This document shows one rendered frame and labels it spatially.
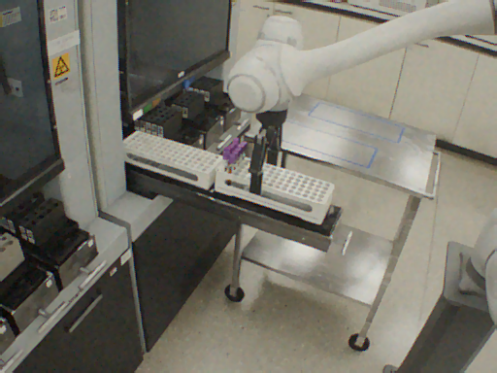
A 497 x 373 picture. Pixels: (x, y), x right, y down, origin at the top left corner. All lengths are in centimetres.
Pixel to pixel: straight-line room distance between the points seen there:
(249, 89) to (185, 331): 128
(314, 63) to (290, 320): 134
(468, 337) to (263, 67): 98
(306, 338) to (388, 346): 36
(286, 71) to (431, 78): 259
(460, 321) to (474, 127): 231
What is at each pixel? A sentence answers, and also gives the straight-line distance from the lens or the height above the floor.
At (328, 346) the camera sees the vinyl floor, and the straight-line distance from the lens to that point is 191.
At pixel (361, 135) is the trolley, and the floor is 82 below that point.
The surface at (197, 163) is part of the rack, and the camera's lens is 123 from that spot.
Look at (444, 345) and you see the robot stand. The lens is 144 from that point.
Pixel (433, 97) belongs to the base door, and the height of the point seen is 39.
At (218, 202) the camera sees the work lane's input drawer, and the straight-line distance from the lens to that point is 119.
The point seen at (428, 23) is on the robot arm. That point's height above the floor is 135.
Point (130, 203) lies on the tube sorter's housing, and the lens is 130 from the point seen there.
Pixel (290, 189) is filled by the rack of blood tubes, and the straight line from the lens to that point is 112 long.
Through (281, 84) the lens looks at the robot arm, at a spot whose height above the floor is 122.
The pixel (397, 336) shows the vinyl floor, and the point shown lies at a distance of 204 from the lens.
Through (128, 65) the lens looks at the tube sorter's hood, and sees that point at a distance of 116.
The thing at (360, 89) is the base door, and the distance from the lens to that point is 345.
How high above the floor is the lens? 153
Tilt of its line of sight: 35 degrees down
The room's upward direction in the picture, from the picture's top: 7 degrees clockwise
